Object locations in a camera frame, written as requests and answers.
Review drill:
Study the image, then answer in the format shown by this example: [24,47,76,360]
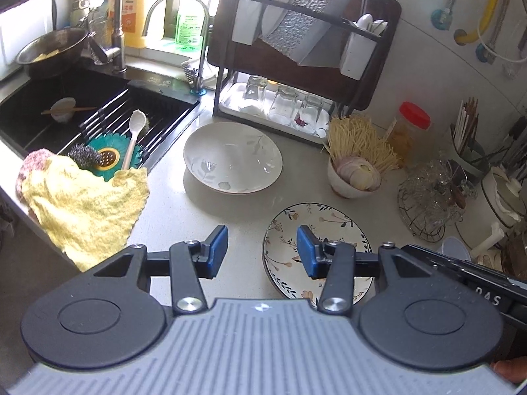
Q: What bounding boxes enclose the red lid plastic jar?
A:
[386,101,431,161]

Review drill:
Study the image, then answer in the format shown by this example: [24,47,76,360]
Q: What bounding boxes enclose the green chopstick holder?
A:
[451,134,491,184]

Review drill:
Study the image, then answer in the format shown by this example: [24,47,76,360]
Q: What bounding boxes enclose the white drip tray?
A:
[218,82,332,143]

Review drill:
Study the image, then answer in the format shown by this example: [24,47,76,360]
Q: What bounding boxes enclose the clear drinking glass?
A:
[294,94,326,134]
[238,75,267,117]
[267,85,299,126]

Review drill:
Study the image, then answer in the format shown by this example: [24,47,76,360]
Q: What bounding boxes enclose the teal flower sink strainer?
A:
[84,133,151,182]

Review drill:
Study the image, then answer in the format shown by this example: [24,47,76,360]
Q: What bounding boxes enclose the green liquid bottle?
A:
[175,0,206,49]

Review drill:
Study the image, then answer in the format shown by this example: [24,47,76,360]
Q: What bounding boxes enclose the yellow detergent bottle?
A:
[106,0,174,49]

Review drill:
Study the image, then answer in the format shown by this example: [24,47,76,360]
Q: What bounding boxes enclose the textured silver cutting board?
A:
[259,0,350,56]

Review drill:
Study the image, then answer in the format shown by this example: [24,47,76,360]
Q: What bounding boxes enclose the white pot with lid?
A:
[471,165,527,260]

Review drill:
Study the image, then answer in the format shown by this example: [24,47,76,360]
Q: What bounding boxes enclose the stainless steel mixing bowl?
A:
[15,27,90,81]

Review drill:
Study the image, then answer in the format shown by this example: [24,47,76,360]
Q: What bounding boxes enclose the bundle of wooden chopsticks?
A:
[453,98,480,153]

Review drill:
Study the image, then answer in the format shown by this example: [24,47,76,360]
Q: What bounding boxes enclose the white cutlery holder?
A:
[340,33,381,80]
[231,0,264,45]

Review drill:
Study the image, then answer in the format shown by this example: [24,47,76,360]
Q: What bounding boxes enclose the pink dish cloth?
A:
[15,149,55,203]

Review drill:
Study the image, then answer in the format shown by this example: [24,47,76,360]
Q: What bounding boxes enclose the floral print plate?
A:
[263,202,374,308]

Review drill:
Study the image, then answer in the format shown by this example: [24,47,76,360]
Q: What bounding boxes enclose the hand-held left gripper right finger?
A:
[297,225,445,314]

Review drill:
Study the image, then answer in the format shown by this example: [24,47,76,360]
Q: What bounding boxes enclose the tall steel faucet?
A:
[53,0,127,73]

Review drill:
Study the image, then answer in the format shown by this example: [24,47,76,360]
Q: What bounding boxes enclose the large leaf print plate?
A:
[183,121,284,195]

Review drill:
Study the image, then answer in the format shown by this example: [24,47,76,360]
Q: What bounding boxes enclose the white rice spoon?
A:
[121,109,148,171]

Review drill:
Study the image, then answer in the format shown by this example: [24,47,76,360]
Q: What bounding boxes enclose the wooden chopstick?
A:
[41,106,99,115]

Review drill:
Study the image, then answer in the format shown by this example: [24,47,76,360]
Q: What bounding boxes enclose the yellow wall hose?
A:
[454,0,507,46]

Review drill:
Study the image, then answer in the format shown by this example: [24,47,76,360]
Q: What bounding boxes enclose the hanging kitchen utensils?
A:
[492,115,527,173]

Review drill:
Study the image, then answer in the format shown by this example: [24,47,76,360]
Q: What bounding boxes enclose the dark dish rack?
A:
[206,0,402,145]

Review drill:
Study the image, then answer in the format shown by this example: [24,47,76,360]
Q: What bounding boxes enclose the steel wool scrubber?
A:
[67,143,103,171]

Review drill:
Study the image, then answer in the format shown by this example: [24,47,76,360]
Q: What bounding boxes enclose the white bowl with onion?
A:
[328,155,383,199]

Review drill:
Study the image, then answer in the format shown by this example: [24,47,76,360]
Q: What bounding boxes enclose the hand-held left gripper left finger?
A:
[82,225,229,313]

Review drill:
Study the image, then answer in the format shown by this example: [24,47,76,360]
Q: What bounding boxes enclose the black roll-up sink rack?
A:
[57,86,195,165]

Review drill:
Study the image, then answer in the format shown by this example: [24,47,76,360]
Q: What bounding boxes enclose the sliced onion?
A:
[335,155,381,191]

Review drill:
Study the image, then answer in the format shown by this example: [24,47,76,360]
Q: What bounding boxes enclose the grey cutting board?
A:
[298,0,357,66]

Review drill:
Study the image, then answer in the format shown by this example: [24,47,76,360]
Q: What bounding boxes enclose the black kitchen sink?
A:
[0,66,202,173]

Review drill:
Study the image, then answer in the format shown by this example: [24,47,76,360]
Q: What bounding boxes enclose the pale blue plastic bowl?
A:
[441,236,471,262]

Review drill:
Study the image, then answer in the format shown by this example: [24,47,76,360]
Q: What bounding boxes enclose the yellow dish cloth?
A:
[20,155,150,273]

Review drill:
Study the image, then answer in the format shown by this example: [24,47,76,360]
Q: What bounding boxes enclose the curved steel faucet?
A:
[142,0,211,94]

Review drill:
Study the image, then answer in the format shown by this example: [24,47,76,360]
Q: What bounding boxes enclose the dish brush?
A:
[181,60,203,88]

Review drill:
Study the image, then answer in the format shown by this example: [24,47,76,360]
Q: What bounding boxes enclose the person's right hand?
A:
[493,360,527,387]

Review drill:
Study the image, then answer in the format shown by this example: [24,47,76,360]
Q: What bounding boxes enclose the small bowl in sink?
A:
[51,97,78,123]

